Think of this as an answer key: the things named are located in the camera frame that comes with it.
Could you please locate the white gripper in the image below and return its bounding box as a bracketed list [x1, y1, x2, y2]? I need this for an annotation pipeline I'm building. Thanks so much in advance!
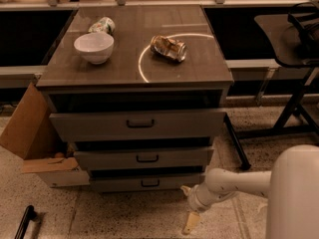
[180, 183, 213, 235]

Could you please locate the white ceramic bowl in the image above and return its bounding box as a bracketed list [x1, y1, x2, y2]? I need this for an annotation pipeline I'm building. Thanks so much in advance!
[74, 32, 114, 65]

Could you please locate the grey middle drawer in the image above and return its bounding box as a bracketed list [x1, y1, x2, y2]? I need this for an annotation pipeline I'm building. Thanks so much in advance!
[74, 147, 213, 170]

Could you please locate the crushed silver soda can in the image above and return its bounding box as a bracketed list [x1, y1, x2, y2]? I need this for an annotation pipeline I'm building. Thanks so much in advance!
[150, 35, 186, 63]

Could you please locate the black side table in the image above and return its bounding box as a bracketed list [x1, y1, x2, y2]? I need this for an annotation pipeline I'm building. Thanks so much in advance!
[238, 1, 319, 138]

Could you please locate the black table leg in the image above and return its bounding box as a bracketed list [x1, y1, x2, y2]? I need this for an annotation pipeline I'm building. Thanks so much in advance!
[223, 115, 251, 170]

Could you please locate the grey drawer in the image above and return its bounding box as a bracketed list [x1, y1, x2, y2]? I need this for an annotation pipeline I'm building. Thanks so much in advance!
[74, 147, 213, 170]
[50, 110, 225, 142]
[90, 173, 203, 192]

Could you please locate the grey drawer cabinet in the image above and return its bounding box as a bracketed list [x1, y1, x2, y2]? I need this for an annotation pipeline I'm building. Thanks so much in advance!
[37, 5, 233, 186]

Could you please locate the brown cardboard box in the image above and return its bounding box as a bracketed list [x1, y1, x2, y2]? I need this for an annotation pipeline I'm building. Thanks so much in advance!
[0, 84, 89, 187]

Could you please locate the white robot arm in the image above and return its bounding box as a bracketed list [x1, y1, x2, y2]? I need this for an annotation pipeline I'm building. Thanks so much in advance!
[181, 144, 319, 239]

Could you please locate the grey bottom drawer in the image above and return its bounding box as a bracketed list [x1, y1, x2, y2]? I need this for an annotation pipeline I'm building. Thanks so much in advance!
[90, 173, 203, 192]

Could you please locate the grey top drawer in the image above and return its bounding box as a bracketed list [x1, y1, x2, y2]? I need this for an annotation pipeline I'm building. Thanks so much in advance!
[50, 110, 225, 142]

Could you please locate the black bar on floor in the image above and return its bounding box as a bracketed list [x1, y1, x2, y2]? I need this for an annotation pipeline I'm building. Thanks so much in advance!
[14, 205, 37, 239]

